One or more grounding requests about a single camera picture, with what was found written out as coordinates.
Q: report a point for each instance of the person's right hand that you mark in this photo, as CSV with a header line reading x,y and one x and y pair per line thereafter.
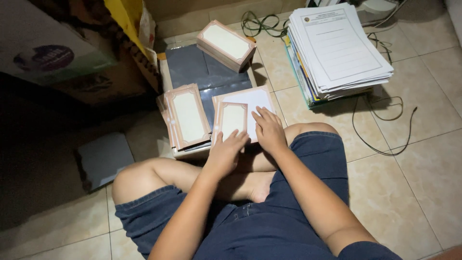
x,y
270,135

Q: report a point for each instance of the person's left hand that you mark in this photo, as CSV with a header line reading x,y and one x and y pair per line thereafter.
x,y
223,155

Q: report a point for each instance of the person's right fingers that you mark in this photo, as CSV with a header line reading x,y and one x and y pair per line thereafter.
x,y
264,116

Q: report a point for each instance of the person's left fingers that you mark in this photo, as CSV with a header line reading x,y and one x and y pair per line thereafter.
x,y
236,139

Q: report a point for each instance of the pink-bordered card sheet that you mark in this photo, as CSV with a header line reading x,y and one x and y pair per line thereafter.
x,y
249,99

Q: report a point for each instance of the person's right leg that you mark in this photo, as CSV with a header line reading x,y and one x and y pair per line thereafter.
x,y
306,130

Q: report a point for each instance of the person's leg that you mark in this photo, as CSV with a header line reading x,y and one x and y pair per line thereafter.
x,y
306,130
151,177

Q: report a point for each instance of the stack of colourful folders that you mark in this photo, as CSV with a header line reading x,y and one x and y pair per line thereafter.
x,y
301,81

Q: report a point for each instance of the fanned stack of pink-bordered cards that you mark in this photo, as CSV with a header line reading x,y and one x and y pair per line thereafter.
x,y
187,117

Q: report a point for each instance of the neat block of pink-bordered cards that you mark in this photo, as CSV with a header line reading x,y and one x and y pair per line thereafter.
x,y
225,43

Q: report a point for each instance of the grey plastic sleeves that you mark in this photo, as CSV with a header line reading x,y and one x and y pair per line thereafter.
x,y
191,68

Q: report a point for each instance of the person's left leg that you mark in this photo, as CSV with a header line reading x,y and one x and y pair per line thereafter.
x,y
151,177

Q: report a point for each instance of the blue denim shorts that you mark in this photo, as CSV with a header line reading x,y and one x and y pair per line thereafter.
x,y
281,224

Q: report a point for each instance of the stack of white printed papers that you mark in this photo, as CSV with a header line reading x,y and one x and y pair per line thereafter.
x,y
339,47

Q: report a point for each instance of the grey flat board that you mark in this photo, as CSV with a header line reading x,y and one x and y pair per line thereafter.
x,y
104,160

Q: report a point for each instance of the yellow plastic bag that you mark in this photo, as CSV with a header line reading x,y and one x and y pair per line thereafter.
x,y
124,18

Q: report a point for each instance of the dark blue shirt sleeve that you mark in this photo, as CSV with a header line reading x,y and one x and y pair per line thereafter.
x,y
368,251

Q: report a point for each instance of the large cardboard box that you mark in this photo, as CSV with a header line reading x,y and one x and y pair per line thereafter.
x,y
54,47

